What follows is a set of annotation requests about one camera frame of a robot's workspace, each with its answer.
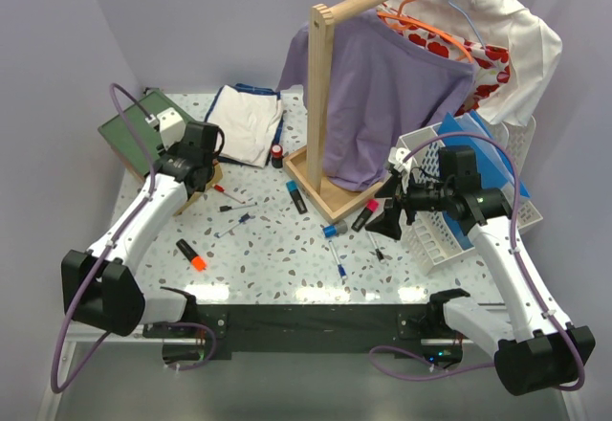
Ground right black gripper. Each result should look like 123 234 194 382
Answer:
365 169 452 240

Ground pink cap highlighter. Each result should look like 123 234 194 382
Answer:
351 199 379 232

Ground green drawer box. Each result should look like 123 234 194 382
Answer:
98 90 192 181

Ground red black stamp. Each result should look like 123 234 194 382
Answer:
271 144 284 169

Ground blue cap highlighter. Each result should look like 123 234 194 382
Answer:
286 180 308 214

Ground orange cap highlighter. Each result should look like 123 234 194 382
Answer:
176 239 207 272

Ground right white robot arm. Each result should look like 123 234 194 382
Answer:
366 145 596 396

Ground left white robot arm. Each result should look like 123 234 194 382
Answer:
61 122 225 337

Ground yellow drawer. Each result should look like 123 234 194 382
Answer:
174 163 223 216

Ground red cap whiteboard pen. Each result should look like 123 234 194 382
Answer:
213 184 246 204

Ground black pen near holder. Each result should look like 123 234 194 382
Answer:
366 232 385 262

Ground white perforated file holder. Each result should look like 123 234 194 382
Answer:
396 116 543 274

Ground wooden clothes rack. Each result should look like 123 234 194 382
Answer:
283 0 387 223

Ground black cap whiteboard pen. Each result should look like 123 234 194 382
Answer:
218 202 258 212

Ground blue grey cylinder cap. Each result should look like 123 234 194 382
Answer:
322 220 348 239

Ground folded white cloth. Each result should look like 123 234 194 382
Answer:
205 84 284 169

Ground blue cap whiteboard pen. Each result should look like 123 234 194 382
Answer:
214 213 252 238

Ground blue pen near front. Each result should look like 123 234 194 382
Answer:
328 239 347 280

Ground blue folder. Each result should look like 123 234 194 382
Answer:
436 109 532 252

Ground purple t-shirt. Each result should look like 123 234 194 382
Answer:
275 8 479 193

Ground red floral white garment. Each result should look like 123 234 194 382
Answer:
377 3 511 116

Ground orange hanger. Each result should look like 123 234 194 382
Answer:
377 0 474 63

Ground white shirt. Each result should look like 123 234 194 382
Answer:
399 0 564 128

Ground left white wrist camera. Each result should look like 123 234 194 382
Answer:
144 108 186 149

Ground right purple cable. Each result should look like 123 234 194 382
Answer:
367 132 587 391

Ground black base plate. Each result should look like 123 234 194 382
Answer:
143 304 463 367

